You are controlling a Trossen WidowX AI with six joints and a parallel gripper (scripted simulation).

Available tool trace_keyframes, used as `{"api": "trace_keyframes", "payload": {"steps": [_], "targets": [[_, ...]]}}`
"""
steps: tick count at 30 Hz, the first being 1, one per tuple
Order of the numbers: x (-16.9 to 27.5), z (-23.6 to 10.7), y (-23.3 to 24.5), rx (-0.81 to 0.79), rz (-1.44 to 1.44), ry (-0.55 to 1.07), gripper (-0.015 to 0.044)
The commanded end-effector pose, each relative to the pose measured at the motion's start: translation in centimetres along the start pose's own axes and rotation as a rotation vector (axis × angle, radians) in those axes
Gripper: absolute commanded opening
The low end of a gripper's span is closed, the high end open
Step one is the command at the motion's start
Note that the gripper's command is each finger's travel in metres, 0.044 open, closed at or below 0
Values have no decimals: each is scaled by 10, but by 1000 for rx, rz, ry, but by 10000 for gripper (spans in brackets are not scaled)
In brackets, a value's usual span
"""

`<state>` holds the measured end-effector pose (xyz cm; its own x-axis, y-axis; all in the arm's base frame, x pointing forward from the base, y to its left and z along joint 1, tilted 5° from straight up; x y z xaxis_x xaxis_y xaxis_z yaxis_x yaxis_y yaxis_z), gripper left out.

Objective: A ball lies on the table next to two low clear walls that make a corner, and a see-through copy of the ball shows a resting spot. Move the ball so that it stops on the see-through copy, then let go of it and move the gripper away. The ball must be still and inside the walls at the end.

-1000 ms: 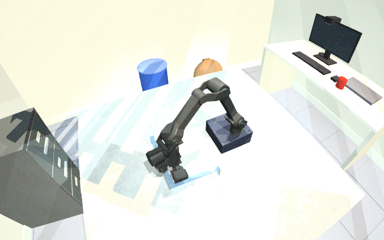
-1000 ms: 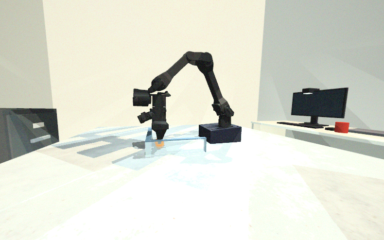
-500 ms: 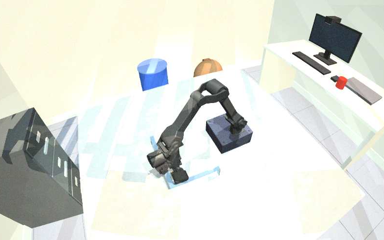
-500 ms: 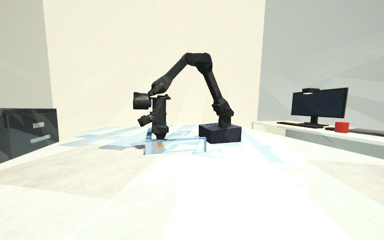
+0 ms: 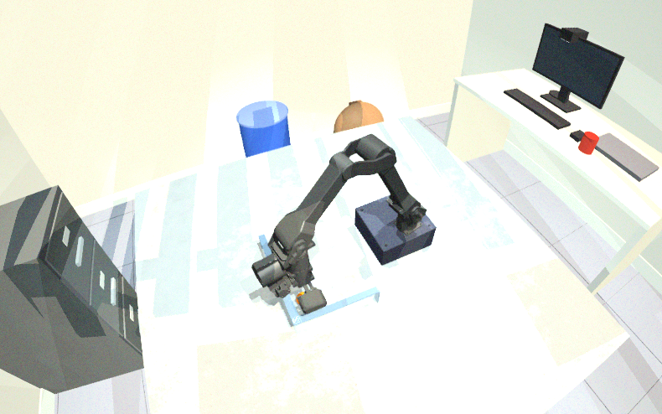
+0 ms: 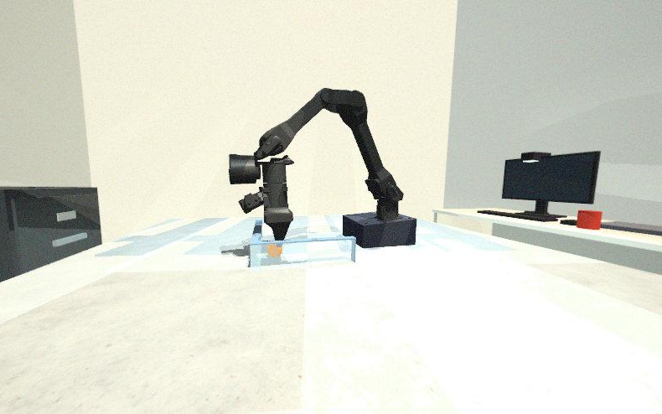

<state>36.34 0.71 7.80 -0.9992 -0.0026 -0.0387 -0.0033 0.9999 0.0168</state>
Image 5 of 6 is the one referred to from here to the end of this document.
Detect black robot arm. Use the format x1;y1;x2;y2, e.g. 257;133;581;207
251;133;427;298

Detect clear low walls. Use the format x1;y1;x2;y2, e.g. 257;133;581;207
282;293;379;334

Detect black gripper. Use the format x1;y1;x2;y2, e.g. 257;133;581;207
287;262;327;314

